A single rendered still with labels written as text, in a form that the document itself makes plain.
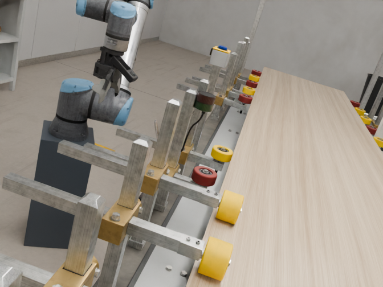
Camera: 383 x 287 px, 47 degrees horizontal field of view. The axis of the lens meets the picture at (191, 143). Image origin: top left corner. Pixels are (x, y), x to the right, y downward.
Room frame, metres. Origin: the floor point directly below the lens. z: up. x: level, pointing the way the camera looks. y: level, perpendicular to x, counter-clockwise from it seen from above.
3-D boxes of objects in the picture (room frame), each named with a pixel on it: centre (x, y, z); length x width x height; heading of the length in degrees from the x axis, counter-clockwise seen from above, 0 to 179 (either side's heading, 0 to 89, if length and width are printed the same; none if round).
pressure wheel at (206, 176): (1.30, -0.07, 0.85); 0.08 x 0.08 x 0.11
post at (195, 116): (1.60, 0.02, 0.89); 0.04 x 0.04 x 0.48; 84
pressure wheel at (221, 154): (1.55, -0.12, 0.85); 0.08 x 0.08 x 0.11
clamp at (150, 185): (1.09, 0.07, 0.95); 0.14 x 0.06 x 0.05; 174
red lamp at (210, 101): (1.35, 0.00, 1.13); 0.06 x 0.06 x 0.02
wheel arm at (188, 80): (2.81, -0.06, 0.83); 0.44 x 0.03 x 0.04; 84
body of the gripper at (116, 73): (1.63, 0.38, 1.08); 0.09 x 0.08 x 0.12; 80
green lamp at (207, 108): (1.35, 0.00, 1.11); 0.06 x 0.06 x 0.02
